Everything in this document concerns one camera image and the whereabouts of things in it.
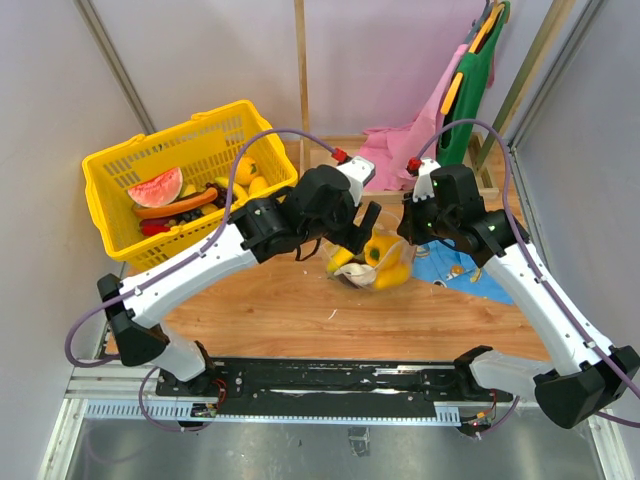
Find pink cloth garment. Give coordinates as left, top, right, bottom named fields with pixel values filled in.
left=357, top=43, right=468, bottom=191

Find yellow clothes hanger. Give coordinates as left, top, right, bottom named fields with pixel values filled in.
left=440, top=72, right=464, bottom=115

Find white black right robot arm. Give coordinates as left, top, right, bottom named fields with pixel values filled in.
left=397, top=158, right=639, bottom=429

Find orange hot dog toy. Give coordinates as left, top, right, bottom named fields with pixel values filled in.
left=132, top=188, right=218, bottom=220

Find green cloth garment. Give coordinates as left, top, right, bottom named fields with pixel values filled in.
left=436, top=1, right=510, bottom=166

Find red chili pepper toy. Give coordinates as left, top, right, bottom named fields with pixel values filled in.
left=139, top=219, right=172, bottom=237

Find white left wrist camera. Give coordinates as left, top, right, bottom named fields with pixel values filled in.
left=331, top=148, right=375, bottom=207

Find yellow bell pepper toy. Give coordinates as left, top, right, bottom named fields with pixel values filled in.
left=364, top=230, right=403, bottom=269

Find blue cartoon print cloth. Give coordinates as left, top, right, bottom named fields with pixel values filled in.
left=412, top=241, right=514, bottom=305

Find white garlic bulb toy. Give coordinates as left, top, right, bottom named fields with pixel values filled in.
left=334, top=263, right=377, bottom=285

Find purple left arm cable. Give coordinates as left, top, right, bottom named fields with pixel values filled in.
left=66, top=128, right=349, bottom=434

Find clear zip top bag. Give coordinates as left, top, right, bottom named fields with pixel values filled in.
left=321, top=209, right=416, bottom=291

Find yellow lemon toy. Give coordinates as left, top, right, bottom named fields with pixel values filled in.
left=248, top=176, right=269, bottom=196

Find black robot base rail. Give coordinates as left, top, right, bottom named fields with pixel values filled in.
left=156, top=357, right=512, bottom=423

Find wooden clothes rack frame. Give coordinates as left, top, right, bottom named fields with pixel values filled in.
left=293, top=0, right=576, bottom=206

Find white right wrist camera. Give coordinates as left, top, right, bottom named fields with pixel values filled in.
left=407, top=157, right=441, bottom=203

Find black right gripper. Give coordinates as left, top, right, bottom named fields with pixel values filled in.
left=397, top=187, right=456, bottom=246

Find orange fruit toy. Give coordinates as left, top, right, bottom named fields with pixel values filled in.
left=235, top=155, right=260, bottom=186

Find watermelon slice toy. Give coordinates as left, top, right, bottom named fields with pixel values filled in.
left=127, top=167, right=184, bottom=208

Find long yellow banana toy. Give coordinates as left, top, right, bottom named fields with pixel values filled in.
left=326, top=246, right=354, bottom=274

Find yellow plastic shopping basket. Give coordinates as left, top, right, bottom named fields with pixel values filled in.
left=82, top=100, right=298, bottom=271

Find dark grape bunch toy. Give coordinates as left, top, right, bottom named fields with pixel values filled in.
left=205, top=182, right=228, bottom=209

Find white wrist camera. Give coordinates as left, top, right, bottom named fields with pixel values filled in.
left=407, top=157, right=441, bottom=203
left=331, top=148, right=375, bottom=207

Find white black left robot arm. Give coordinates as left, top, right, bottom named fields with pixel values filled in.
left=97, top=157, right=381, bottom=396

